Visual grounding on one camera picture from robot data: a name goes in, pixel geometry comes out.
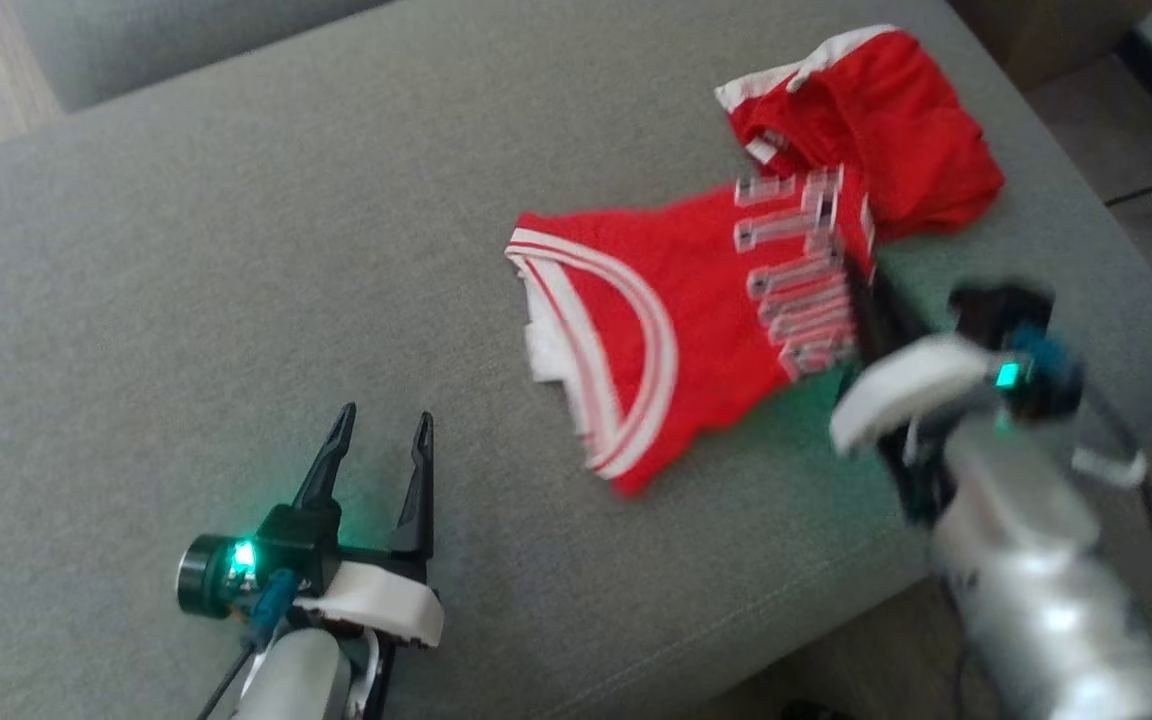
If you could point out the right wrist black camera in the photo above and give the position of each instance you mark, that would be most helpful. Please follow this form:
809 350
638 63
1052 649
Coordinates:
996 310

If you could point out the grey sofa cushion with seam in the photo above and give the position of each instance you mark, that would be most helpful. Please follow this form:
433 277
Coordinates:
156 45

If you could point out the red white basketball jersey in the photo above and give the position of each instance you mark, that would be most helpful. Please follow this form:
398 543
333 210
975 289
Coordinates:
706 310

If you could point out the left robot arm silver white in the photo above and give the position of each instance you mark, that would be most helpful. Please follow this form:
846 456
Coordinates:
301 680

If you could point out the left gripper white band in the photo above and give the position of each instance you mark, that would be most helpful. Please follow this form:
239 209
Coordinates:
386 605

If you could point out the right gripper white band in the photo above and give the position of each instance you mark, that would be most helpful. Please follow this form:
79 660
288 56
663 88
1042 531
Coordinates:
916 385

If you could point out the large grey sofa seat cushion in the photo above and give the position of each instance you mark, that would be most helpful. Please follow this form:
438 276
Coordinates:
336 280

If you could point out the red shorts white stripes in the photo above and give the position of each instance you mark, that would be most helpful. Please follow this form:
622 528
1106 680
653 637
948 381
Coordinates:
906 130

